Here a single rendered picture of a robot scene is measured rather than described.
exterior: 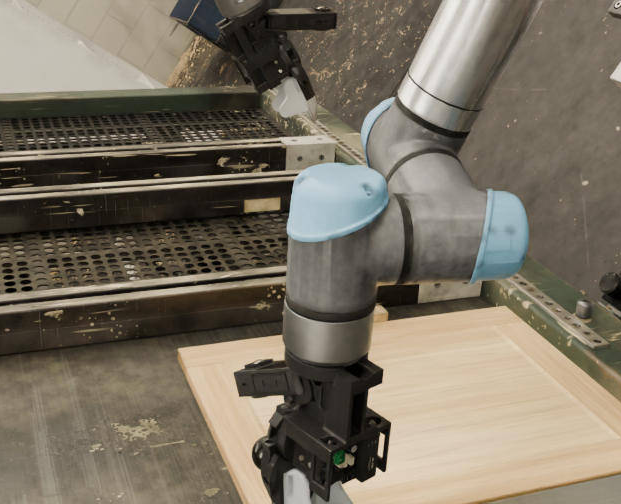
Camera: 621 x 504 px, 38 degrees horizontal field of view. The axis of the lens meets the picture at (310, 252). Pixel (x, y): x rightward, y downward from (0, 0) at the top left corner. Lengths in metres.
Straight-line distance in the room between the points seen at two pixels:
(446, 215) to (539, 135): 2.45
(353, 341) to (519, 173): 2.43
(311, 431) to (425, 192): 0.22
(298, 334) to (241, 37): 0.72
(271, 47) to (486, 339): 0.56
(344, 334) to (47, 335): 0.75
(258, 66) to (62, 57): 3.58
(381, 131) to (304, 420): 0.27
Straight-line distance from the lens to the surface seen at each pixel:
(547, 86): 3.27
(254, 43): 1.38
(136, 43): 6.40
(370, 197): 0.68
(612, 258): 2.71
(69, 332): 1.40
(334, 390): 0.75
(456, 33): 0.78
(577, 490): 1.14
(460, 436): 1.22
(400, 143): 0.81
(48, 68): 4.92
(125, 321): 1.41
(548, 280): 1.62
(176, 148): 2.09
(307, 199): 0.68
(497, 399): 1.31
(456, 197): 0.74
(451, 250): 0.72
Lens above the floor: 1.96
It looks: 30 degrees down
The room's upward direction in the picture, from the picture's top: 61 degrees counter-clockwise
